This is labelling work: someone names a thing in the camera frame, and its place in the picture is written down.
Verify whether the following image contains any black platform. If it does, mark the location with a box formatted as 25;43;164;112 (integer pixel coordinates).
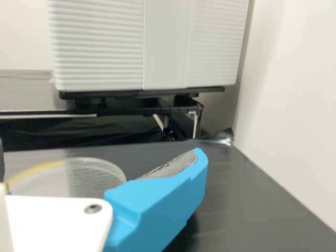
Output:
0;139;336;252

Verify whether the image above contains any incubator door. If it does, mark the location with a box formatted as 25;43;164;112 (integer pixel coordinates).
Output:
47;0;250;91

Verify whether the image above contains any petri dish lid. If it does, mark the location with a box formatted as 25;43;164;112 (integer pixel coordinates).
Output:
4;156;127;198

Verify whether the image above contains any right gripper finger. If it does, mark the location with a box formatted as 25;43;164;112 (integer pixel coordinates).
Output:
103;147;208;252

